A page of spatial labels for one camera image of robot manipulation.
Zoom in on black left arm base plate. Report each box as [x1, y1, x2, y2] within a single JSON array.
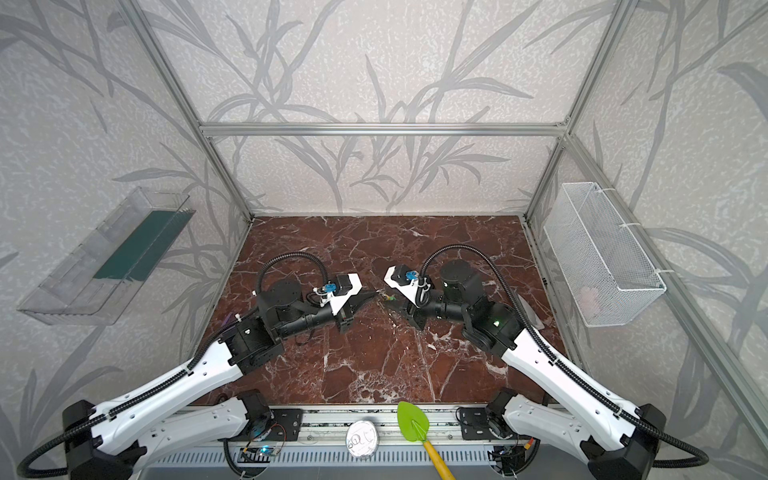
[[239, 408, 304, 443]]

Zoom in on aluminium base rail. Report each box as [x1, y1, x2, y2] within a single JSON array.
[[138, 404, 539, 478]]

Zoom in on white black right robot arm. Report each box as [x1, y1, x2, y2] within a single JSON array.
[[384, 260, 666, 479]]

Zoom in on round silver tin lid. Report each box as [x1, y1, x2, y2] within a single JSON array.
[[346, 420, 379, 459]]

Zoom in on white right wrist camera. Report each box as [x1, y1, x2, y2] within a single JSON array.
[[384, 264, 432, 308]]

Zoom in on green toy shovel yellow handle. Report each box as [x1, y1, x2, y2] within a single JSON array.
[[397, 401, 455, 480]]

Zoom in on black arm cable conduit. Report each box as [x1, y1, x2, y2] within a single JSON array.
[[419, 243, 710, 469], [16, 250, 331, 480]]

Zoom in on pink object in basket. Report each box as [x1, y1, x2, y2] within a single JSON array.
[[576, 287, 601, 320]]

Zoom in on grey metal tongs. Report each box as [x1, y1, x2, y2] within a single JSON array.
[[514, 294, 544, 332]]

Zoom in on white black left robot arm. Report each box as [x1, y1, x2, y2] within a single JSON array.
[[64, 273, 376, 479]]

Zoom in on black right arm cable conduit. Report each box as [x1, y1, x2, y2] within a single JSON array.
[[419, 243, 710, 469]]

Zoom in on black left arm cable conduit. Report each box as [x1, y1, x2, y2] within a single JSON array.
[[16, 250, 331, 480]]

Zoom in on white wire mesh basket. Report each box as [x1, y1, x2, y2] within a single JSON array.
[[544, 182, 667, 328]]

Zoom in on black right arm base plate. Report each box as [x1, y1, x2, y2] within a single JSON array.
[[455, 407, 506, 440]]

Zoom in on clear plastic wall tray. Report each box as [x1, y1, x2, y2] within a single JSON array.
[[18, 187, 195, 326]]

